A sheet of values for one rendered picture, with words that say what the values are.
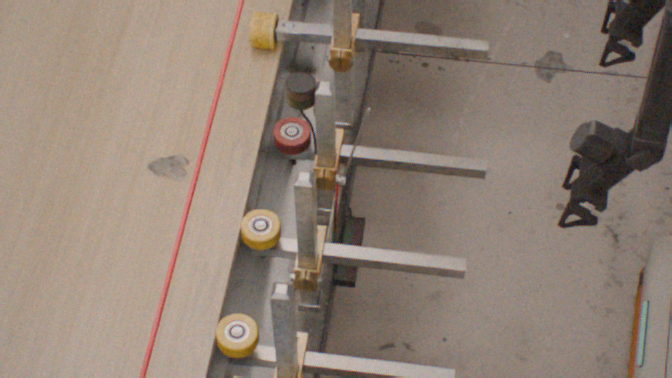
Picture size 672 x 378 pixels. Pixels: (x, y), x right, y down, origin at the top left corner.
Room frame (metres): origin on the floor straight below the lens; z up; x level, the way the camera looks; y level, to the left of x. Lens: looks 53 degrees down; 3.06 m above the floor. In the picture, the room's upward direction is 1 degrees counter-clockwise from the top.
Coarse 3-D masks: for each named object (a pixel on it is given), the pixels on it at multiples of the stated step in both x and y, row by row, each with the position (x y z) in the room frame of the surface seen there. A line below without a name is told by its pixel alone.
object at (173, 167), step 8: (160, 160) 1.72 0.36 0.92; (168, 160) 1.72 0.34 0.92; (176, 160) 1.72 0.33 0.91; (184, 160) 1.72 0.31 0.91; (152, 168) 1.70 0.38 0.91; (160, 168) 1.71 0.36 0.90; (168, 168) 1.70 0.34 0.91; (176, 168) 1.69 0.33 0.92; (184, 168) 1.70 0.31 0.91; (160, 176) 1.68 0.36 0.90; (168, 176) 1.68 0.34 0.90; (176, 176) 1.68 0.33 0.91; (184, 176) 1.68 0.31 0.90
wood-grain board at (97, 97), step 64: (0, 0) 2.21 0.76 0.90; (64, 0) 2.21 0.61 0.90; (128, 0) 2.20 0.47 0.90; (192, 0) 2.20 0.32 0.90; (256, 0) 2.20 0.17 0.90; (0, 64) 2.01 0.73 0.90; (64, 64) 2.01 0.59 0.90; (128, 64) 2.00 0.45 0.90; (192, 64) 2.00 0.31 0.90; (256, 64) 2.00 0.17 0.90; (0, 128) 1.82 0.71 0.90; (64, 128) 1.82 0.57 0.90; (128, 128) 1.82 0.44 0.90; (192, 128) 1.82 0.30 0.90; (256, 128) 1.81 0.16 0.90; (0, 192) 1.65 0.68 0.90; (64, 192) 1.65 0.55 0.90; (128, 192) 1.65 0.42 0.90; (0, 256) 1.49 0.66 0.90; (64, 256) 1.49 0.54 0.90; (128, 256) 1.49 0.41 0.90; (192, 256) 1.49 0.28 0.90; (0, 320) 1.35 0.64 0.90; (64, 320) 1.34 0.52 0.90; (128, 320) 1.34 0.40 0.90; (192, 320) 1.34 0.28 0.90
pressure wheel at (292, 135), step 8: (288, 120) 1.83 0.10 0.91; (296, 120) 1.83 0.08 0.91; (280, 128) 1.81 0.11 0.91; (288, 128) 1.80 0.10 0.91; (296, 128) 1.81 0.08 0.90; (304, 128) 1.80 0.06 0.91; (280, 136) 1.78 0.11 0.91; (288, 136) 1.79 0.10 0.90; (296, 136) 1.79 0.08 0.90; (304, 136) 1.78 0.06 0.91; (280, 144) 1.77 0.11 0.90; (288, 144) 1.76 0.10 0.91; (296, 144) 1.76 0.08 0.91; (304, 144) 1.77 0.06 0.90; (288, 152) 1.76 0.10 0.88; (296, 152) 1.76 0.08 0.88
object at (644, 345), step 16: (656, 256) 1.90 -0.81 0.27; (640, 272) 1.96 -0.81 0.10; (656, 272) 1.85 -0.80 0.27; (640, 288) 1.90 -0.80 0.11; (656, 288) 1.80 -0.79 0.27; (640, 304) 1.85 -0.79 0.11; (656, 304) 1.75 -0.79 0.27; (640, 320) 1.77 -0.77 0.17; (656, 320) 1.70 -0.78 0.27; (640, 336) 1.67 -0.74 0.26; (656, 336) 1.66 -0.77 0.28; (640, 352) 1.63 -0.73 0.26; (656, 352) 1.61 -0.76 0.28; (640, 368) 1.59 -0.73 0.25; (656, 368) 1.57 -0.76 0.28
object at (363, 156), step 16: (304, 160) 1.78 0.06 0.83; (352, 160) 1.76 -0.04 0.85; (368, 160) 1.76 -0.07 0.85; (384, 160) 1.75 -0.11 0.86; (400, 160) 1.75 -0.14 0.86; (416, 160) 1.75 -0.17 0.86; (432, 160) 1.75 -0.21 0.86; (448, 160) 1.75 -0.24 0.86; (464, 160) 1.75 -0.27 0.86; (480, 160) 1.75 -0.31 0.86; (480, 176) 1.72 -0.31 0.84
